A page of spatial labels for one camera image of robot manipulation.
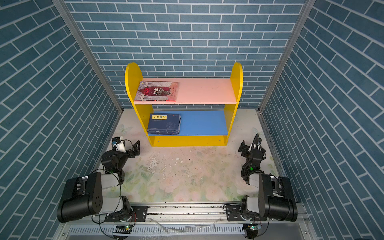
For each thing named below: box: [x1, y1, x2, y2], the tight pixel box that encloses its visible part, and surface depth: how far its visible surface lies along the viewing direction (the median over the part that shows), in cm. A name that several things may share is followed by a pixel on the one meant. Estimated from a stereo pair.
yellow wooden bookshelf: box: [125, 62, 244, 147], surface depth 80 cm
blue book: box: [147, 113, 182, 135], surface depth 90 cm
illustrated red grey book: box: [134, 81, 179, 102], surface depth 74 cm
